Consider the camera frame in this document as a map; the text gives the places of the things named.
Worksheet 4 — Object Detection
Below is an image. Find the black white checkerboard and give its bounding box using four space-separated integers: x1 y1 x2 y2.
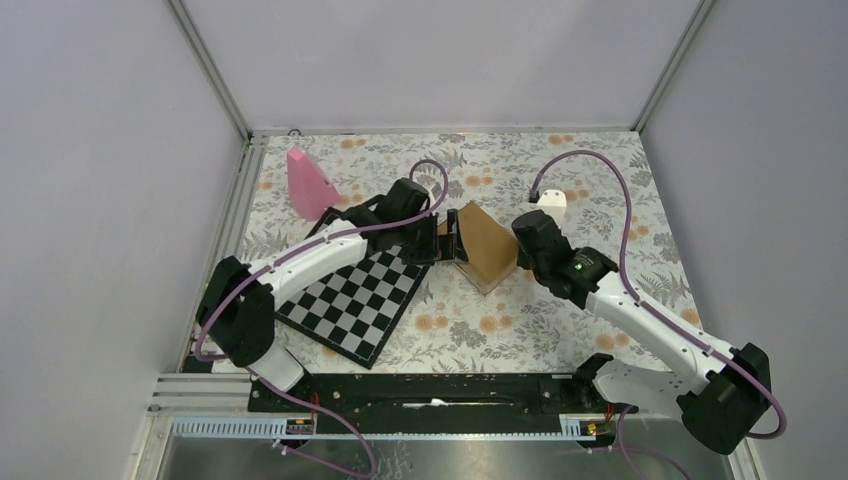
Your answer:
276 247 429 369

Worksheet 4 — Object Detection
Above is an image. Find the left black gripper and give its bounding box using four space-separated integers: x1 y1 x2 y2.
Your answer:
396 209 468 267

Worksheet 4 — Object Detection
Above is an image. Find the pink triangular block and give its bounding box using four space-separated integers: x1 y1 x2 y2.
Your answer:
286 147 341 221

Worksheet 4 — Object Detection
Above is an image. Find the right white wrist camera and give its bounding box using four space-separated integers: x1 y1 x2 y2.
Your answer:
529 189 568 228

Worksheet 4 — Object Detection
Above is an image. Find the white slotted cable duct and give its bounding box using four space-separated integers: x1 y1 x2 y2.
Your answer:
168 415 598 442

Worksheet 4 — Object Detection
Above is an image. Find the aluminium corner post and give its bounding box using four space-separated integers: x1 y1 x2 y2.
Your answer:
164 0 252 144
631 0 717 134

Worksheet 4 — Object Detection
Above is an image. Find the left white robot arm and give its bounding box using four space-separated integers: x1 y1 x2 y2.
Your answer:
196 178 468 411

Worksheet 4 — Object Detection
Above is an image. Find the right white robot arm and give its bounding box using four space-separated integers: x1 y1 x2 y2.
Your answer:
512 210 771 455

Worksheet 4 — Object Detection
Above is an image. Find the left aluminium corner post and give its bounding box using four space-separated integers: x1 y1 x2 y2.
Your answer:
164 0 252 144

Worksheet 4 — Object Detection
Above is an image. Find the floral patterned table mat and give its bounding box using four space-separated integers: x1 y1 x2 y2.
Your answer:
239 132 701 373

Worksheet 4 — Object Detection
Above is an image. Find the right aluminium corner post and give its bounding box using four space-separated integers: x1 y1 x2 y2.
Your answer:
631 0 717 134

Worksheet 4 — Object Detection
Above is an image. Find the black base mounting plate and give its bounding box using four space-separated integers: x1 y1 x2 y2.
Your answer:
247 373 625 439

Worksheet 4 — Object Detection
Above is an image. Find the brown cardboard express box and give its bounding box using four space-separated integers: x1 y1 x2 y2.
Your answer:
446 202 519 295

